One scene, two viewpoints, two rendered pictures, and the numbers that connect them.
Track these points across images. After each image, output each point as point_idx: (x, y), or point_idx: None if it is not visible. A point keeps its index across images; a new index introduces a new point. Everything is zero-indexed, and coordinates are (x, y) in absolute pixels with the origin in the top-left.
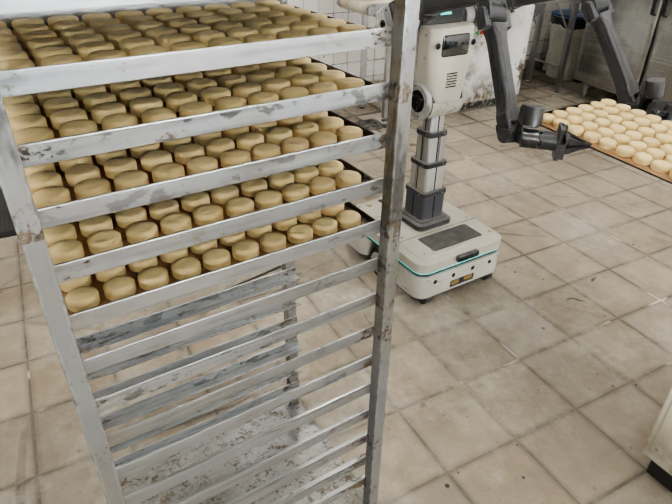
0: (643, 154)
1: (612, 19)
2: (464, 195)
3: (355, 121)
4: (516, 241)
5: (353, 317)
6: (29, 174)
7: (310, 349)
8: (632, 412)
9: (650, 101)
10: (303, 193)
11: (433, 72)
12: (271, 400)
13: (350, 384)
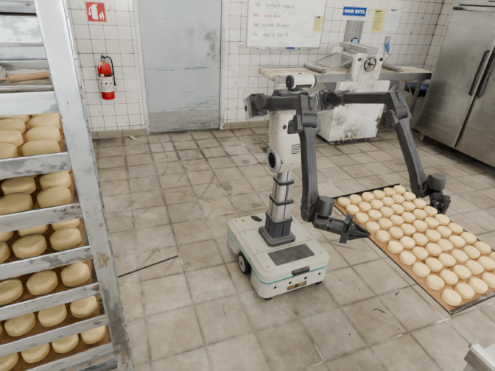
0: (408, 254)
1: (443, 94)
2: None
3: (264, 146)
4: (348, 253)
5: (213, 305)
6: None
7: (174, 330)
8: None
9: (434, 191)
10: (19, 329)
11: (281, 143)
12: None
13: (192, 367)
